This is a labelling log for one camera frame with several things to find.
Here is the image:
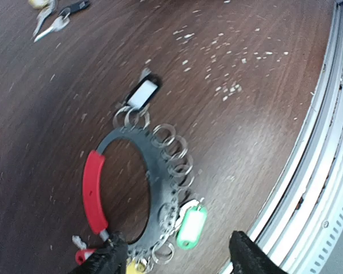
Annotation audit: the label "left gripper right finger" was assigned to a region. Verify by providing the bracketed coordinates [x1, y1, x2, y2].
[229, 231, 286, 274]

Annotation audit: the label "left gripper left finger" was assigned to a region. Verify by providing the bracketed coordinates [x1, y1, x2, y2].
[69, 232, 128, 274]

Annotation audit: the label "keys with yellow tag cluster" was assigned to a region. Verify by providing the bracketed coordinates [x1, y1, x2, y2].
[29, 1, 91, 43]

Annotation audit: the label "red tag on ring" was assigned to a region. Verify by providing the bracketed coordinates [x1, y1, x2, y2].
[71, 235, 95, 265]

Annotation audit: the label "green tag on ring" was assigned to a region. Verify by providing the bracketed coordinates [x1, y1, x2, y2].
[176, 199, 208, 250]

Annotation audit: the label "black tagged key on ring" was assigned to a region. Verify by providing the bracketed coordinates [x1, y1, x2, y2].
[121, 67, 162, 110]

